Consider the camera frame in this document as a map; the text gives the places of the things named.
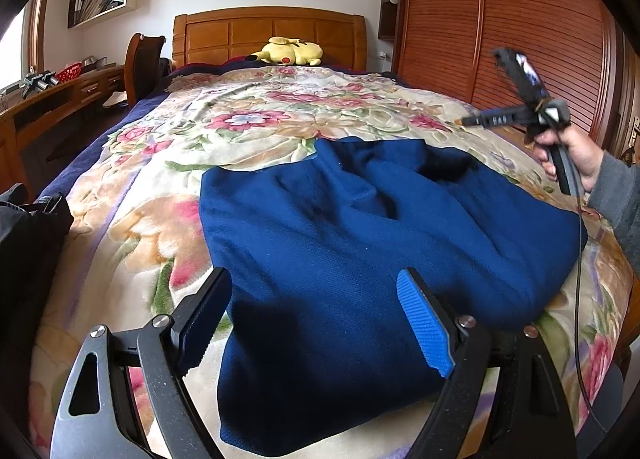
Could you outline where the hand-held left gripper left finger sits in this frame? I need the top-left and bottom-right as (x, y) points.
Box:
(50, 265), (234, 459)

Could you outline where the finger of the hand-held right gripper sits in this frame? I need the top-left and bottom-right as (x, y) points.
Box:
(460, 109), (532, 129)
(492, 46), (547, 104)

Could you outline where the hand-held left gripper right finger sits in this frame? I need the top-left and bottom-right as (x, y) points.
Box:
(396, 266), (568, 459)

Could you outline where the blue coat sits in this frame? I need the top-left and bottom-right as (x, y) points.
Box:
(199, 136), (589, 457)

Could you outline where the person's right forearm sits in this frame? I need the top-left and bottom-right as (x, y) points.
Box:
(585, 149), (640, 280)

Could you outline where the person's right hand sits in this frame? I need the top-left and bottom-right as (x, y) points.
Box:
(532, 126), (608, 193)

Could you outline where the wooden wardrobe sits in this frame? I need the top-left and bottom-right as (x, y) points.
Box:
(392, 0), (640, 175)

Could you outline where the floral blanket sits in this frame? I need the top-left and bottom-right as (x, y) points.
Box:
(27, 64), (633, 459)

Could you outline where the black clothing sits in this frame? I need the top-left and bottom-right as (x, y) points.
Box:
(0, 183), (75, 340)

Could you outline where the navy bed sheet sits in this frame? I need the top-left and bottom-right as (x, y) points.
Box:
(39, 59), (401, 200)

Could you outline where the yellow plush toy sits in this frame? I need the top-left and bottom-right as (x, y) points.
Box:
(245, 36), (323, 66)

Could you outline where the wooden chair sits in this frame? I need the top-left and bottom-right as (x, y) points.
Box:
(125, 32), (172, 107)

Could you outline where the wooden desk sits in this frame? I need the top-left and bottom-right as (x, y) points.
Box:
(0, 64), (126, 195)

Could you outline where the wooden bed headboard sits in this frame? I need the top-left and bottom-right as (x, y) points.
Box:
(172, 6), (368, 75)

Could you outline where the dark tool on desk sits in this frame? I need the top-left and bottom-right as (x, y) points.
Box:
(22, 70), (62, 100)

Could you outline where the black cable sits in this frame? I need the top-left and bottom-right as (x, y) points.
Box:
(572, 192), (608, 442)

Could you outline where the wooden window frame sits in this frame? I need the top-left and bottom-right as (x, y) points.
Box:
(25, 0), (53, 77)

